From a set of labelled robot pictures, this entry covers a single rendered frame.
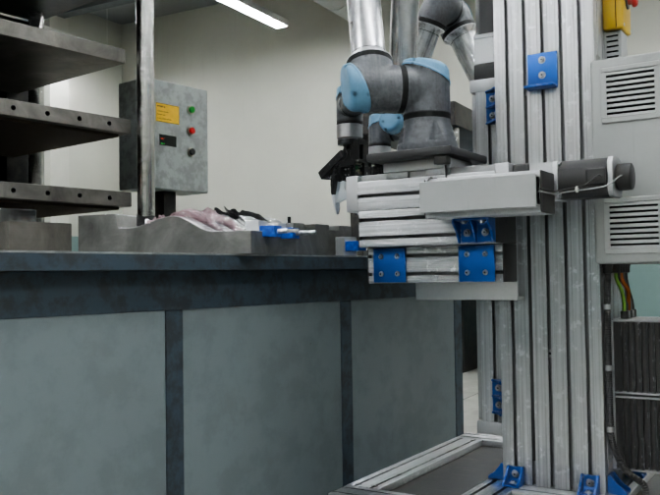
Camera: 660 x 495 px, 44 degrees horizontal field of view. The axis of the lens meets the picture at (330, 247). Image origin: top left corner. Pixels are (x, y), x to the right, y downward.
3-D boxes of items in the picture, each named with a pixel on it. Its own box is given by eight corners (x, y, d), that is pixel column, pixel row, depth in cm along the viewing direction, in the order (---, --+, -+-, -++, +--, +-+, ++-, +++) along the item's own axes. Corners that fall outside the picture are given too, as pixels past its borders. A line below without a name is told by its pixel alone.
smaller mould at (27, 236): (72, 254, 181) (72, 223, 182) (9, 253, 170) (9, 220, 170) (23, 256, 194) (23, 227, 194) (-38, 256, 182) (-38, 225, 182)
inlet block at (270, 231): (302, 242, 198) (302, 219, 198) (295, 241, 193) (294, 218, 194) (254, 243, 203) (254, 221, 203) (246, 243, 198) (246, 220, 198)
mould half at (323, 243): (352, 256, 240) (351, 210, 241) (293, 255, 220) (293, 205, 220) (233, 260, 271) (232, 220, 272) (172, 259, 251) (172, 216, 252)
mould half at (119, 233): (296, 254, 215) (296, 213, 216) (250, 252, 191) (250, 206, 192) (137, 259, 234) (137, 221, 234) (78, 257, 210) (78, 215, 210)
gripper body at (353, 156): (354, 180, 224) (354, 137, 225) (332, 183, 230) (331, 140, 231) (372, 182, 230) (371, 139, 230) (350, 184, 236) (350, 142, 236)
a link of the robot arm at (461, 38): (493, 150, 249) (419, 2, 260) (504, 156, 263) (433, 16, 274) (529, 131, 245) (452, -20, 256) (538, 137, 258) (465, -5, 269)
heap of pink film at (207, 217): (250, 234, 217) (249, 204, 217) (217, 231, 200) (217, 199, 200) (167, 237, 226) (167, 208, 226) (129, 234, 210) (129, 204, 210)
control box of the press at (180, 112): (216, 473, 308) (212, 88, 313) (153, 490, 285) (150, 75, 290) (178, 466, 322) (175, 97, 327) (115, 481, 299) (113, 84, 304)
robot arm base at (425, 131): (467, 155, 203) (467, 116, 203) (443, 147, 190) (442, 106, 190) (413, 161, 211) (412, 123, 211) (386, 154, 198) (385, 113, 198)
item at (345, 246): (381, 254, 225) (381, 235, 226) (369, 254, 222) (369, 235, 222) (347, 255, 235) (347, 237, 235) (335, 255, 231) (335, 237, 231)
